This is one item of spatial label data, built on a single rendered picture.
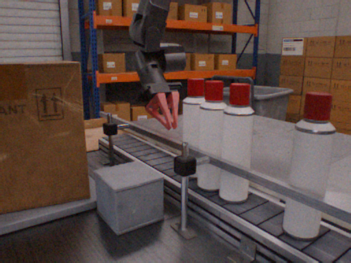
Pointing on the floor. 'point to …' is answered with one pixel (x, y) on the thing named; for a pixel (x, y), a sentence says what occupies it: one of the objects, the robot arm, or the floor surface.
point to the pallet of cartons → (318, 75)
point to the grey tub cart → (262, 98)
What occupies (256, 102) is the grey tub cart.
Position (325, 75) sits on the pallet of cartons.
